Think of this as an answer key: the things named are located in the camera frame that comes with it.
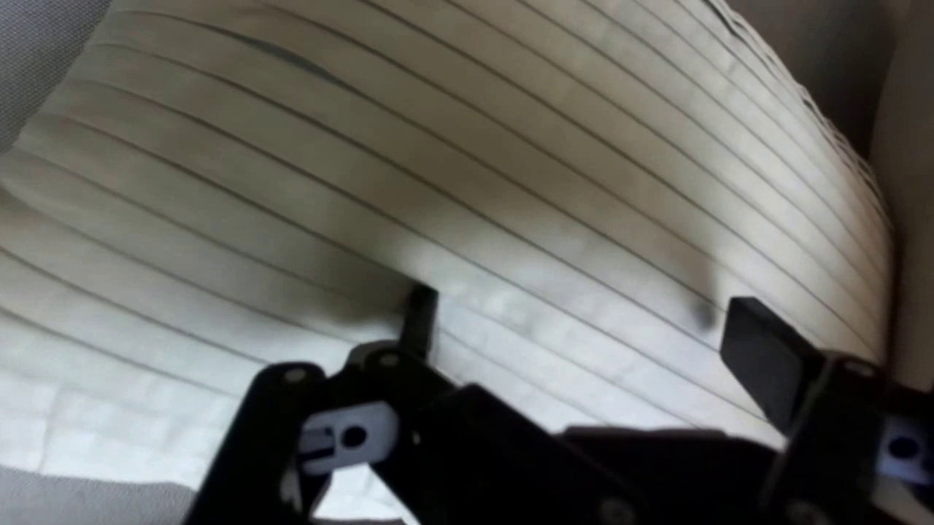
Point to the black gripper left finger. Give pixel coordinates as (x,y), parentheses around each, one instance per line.
(398,400)

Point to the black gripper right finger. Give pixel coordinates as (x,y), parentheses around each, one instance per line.
(812,397)

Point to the cream pleated small pillow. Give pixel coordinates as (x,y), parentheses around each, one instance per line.
(468,194)

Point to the light grey fabric sofa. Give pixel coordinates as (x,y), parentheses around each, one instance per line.
(907,194)

